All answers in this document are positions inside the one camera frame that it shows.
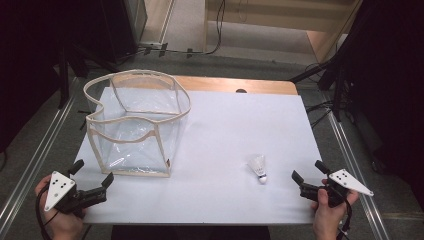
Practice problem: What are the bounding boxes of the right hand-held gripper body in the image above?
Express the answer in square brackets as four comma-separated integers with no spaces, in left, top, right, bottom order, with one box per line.
[299,168,375,209]

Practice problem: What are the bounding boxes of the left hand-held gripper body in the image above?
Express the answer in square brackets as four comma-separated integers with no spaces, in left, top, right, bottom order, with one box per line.
[43,170,108,220]

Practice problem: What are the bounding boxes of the person's left hand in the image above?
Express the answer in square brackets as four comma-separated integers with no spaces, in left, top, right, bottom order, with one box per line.
[34,174,86,240]

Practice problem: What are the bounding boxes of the person's right hand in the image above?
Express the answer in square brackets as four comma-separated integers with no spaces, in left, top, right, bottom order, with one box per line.
[310,178,360,240]

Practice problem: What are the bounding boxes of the transparent bag with beige trim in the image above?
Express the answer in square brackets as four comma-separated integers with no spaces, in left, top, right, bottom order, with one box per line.
[82,68,193,179]

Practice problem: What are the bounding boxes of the white shuttlecock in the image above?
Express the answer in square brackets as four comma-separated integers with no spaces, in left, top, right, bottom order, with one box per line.
[247,154,269,185]

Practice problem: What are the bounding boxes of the black metal stand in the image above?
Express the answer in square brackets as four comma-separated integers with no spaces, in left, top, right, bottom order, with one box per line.
[55,39,118,110]
[289,49,355,123]

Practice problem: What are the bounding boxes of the white table sheet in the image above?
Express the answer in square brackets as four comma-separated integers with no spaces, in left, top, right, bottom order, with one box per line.
[73,86,324,225]

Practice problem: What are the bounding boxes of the dark cabinet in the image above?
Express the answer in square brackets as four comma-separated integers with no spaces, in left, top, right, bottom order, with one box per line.
[63,0,149,65]

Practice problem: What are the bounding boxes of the metal floor rail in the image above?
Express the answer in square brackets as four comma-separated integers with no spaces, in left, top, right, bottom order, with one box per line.
[0,77,80,231]
[324,99,392,240]

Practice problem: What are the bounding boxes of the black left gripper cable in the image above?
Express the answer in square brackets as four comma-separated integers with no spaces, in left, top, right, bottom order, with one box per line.
[35,189,62,240]

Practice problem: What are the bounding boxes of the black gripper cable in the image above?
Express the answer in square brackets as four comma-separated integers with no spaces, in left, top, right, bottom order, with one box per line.
[335,197,354,240]
[35,189,62,240]

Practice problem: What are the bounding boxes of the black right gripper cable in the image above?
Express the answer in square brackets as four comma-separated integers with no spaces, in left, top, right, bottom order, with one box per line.
[335,197,354,240]

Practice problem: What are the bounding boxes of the black cables beside table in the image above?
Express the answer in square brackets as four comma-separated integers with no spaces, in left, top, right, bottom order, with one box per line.
[304,63,335,130]

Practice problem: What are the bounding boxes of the light wooden frame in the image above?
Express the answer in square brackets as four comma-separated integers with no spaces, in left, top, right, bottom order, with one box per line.
[203,0,365,64]

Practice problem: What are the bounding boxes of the black floor cable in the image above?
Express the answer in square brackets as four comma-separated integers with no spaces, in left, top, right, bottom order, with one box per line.
[146,0,227,56]

